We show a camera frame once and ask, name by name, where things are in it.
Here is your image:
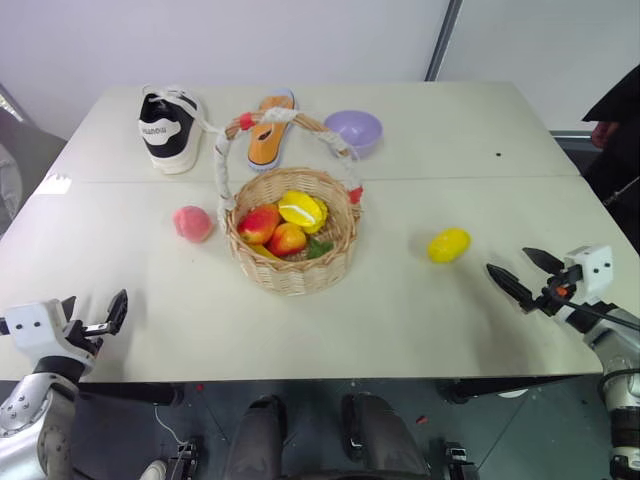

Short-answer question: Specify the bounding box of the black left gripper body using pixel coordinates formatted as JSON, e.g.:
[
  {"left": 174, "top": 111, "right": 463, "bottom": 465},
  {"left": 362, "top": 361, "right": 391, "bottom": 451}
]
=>
[{"left": 63, "top": 319, "right": 111, "bottom": 362}]

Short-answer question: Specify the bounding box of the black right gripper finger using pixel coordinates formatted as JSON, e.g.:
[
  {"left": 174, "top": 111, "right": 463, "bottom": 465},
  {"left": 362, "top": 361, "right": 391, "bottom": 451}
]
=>
[
  {"left": 485, "top": 263, "right": 537, "bottom": 314},
  {"left": 521, "top": 246, "right": 566, "bottom": 274}
]

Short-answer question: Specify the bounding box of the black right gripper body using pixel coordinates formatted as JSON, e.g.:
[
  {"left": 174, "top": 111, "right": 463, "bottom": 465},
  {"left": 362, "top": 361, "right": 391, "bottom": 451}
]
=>
[{"left": 531, "top": 266, "right": 584, "bottom": 318}]

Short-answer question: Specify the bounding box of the bystander bare hand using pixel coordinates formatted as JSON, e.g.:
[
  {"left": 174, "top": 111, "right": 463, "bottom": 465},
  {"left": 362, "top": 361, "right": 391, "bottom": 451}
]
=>
[{"left": 591, "top": 120, "right": 620, "bottom": 149}]

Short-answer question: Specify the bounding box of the yellow lemon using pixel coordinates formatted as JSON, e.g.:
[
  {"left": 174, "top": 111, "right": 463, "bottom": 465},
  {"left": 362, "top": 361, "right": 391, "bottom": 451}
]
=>
[{"left": 426, "top": 227, "right": 472, "bottom": 265}]

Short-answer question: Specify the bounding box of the pink peach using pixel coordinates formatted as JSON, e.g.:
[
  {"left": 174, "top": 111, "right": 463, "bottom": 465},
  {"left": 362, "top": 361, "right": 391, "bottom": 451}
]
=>
[{"left": 172, "top": 204, "right": 216, "bottom": 245}]

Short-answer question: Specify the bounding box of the white paper scrap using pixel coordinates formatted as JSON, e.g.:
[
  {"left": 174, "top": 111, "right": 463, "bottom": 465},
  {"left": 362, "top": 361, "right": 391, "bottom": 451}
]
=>
[{"left": 38, "top": 171, "right": 72, "bottom": 197}]

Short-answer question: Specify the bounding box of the person in black clothes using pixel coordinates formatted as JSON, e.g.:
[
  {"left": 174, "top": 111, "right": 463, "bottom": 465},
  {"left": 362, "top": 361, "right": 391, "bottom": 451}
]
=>
[{"left": 581, "top": 63, "right": 640, "bottom": 242}]

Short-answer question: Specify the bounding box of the red yellow mango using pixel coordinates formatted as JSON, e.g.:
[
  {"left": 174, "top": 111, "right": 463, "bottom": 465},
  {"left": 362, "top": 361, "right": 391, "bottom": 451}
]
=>
[{"left": 236, "top": 203, "right": 282, "bottom": 246}]

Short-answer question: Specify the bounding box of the red orange apple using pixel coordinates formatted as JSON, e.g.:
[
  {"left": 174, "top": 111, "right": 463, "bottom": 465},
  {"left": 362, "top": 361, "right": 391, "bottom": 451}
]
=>
[{"left": 266, "top": 222, "right": 308, "bottom": 258}]

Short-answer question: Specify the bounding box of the black and white sneaker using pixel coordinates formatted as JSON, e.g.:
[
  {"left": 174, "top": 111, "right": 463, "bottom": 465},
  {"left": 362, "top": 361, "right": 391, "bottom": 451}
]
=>
[{"left": 138, "top": 84, "right": 212, "bottom": 176}]

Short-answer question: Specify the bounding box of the dark rounded shape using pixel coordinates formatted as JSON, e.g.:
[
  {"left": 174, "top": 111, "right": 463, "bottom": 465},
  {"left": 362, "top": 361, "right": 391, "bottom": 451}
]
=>
[
  {"left": 230, "top": 394, "right": 290, "bottom": 480},
  {"left": 341, "top": 391, "right": 432, "bottom": 480}
]

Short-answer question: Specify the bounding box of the green leaf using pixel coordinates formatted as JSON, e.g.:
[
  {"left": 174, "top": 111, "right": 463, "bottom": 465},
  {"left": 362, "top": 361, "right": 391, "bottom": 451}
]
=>
[{"left": 305, "top": 236, "right": 336, "bottom": 261}]

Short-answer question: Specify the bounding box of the yellow starfruit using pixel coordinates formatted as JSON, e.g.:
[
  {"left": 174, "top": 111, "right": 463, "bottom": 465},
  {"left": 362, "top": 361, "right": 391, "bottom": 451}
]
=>
[{"left": 277, "top": 190, "right": 330, "bottom": 235}]

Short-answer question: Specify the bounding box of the purple bowl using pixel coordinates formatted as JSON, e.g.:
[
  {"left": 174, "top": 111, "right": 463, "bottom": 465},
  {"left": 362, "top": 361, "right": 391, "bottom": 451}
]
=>
[{"left": 323, "top": 109, "right": 385, "bottom": 161}]

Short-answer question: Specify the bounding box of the orange sandal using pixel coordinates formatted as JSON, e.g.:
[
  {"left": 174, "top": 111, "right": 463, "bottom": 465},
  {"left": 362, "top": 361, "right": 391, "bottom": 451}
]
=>
[{"left": 246, "top": 88, "right": 298, "bottom": 174}]

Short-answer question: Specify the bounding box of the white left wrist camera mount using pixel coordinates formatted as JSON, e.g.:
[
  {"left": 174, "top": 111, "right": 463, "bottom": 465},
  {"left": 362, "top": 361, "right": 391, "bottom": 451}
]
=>
[{"left": 0, "top": 298, "right": 97, "bottom": 375}]

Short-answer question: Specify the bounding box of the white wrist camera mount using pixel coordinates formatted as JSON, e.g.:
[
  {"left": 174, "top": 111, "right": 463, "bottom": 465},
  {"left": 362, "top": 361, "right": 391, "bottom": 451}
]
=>
[
  {"left": 563, "top": 244, "right": 615, "bottom": 306},
  {"left": 0, "top": 298, "right": 97, "bottom": 375}
]

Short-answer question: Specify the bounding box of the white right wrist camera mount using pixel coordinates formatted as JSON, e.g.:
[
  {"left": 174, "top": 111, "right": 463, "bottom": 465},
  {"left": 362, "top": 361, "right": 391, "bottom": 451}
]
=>
[{"left": 563, "top": 244, "right": 615, "bottom": 306}]

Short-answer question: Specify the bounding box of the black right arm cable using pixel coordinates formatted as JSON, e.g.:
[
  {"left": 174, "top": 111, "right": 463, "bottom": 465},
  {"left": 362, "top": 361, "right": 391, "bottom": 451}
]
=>
[{"left": 567, "top": 298, "right": 640, "bottom": 332}]

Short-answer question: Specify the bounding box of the white floor cable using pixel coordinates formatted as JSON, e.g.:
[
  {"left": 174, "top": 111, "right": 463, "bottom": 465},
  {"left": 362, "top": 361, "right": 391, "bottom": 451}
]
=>
[{"left": 152, "top": 404, "right": 192, "bottom": 451}]

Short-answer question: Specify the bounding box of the wicker basket with rope handle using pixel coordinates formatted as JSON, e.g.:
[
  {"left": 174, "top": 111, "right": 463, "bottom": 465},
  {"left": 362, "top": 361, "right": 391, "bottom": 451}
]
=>
[{"left": 213, "top": 110, "right": 365, "bottom": 298}]

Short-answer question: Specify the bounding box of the grey wall pillar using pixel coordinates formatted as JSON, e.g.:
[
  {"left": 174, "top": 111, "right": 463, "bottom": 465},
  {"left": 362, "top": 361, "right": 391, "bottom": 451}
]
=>
[{"left": 423, "top": 0, "right": 464, "bottom": 83}]

